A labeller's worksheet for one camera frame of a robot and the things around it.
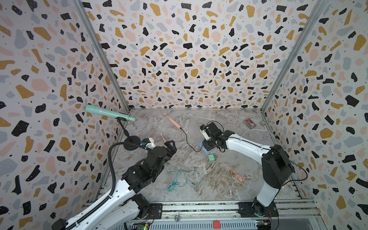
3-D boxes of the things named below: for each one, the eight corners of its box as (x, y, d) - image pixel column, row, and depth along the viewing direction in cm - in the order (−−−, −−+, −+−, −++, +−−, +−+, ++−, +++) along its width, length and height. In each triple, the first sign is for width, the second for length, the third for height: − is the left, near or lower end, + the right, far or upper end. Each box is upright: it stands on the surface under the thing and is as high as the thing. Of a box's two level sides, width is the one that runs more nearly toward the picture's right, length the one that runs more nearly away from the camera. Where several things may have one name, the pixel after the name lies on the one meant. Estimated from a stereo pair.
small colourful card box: (251, 129, 113) (251, 127, 111) (243, 121, 118) (244, 119, 116) (255, 126, 114) (256, 125, 113) (247, 119, 119) (248, 117, 118)
